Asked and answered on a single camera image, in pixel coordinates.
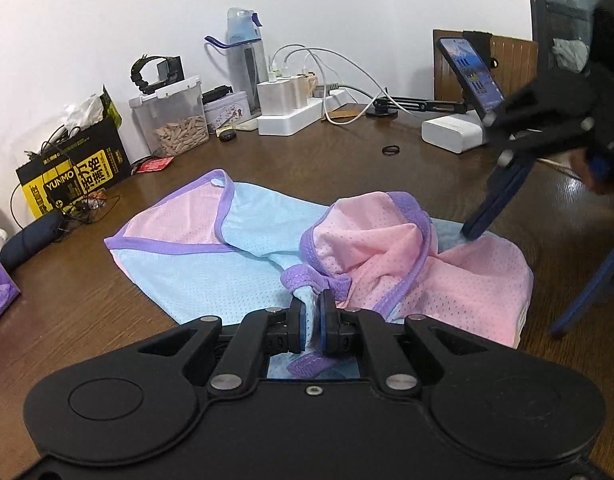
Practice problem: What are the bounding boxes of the navy pouch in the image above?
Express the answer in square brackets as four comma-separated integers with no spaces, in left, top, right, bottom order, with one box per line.
[0,209,65,270]

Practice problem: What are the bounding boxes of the green snack packet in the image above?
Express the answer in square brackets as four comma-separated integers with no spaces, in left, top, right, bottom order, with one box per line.
[101,85,124,131]

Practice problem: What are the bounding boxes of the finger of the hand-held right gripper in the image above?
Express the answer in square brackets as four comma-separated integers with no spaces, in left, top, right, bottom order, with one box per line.
[459,87,595,240]
[551,245,614,338]

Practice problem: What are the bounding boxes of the red packet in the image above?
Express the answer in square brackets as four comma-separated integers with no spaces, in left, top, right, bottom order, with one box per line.
[137,156,175,173]

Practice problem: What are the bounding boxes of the black wrist watch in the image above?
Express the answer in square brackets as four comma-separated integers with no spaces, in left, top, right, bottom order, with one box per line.
[131,54,160,95]

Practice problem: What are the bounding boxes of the crumpled white tissue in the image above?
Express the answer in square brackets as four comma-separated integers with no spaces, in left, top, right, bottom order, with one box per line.
[62,94,105,133]

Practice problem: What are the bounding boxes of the black smartphone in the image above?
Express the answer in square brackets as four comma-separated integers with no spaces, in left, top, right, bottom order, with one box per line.
[435,36,507,116]

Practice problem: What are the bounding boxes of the black phone holder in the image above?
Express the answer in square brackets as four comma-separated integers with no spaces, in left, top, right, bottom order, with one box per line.
[367,95,475,120]

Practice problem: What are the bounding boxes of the large white charger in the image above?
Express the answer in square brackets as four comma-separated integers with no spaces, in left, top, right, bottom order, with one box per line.
[257,80,288,117]

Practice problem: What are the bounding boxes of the tan paper card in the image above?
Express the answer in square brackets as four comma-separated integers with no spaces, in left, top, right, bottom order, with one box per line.
[332,105,368,123]

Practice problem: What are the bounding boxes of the white rounded box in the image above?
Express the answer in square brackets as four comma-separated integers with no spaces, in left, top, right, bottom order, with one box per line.
[421,114,488,155]

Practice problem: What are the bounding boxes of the clear blue water bottle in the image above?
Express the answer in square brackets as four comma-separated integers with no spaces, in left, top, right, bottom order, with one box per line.
[204,7,269,116]

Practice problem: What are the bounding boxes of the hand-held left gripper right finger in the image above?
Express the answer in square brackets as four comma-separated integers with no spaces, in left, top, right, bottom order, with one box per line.
[317,290,480,396]

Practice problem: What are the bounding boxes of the white printed tin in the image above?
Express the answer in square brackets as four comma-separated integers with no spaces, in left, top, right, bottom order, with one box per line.
[203,91,253,133]

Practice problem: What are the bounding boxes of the clear container of wooden pieces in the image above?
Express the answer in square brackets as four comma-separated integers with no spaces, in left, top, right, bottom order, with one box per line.
[128,75,210,158]

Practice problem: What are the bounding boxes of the black cable tangle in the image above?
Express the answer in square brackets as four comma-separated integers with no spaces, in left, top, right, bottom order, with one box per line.
[9,125,120,233]

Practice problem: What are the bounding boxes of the black window frame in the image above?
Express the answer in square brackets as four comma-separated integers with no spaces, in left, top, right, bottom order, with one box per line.
[524,0,614,76]

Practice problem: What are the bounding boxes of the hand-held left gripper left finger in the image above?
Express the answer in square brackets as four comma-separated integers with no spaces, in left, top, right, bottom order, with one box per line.
[132,296,308,392]

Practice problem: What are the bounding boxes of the wooden chair back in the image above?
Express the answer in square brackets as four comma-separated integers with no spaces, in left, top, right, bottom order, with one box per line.
[432,29,539,106]

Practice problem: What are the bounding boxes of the yellow and black box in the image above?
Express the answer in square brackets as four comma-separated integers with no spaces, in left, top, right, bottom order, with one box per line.
[16,119,132,220]

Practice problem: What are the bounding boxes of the pink blue mesh garment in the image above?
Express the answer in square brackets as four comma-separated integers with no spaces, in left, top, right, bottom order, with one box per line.
[104,169,535,381]

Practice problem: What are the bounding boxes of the white power strip with chargers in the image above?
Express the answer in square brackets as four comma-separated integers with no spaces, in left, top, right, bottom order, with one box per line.
[267,45,423,126]

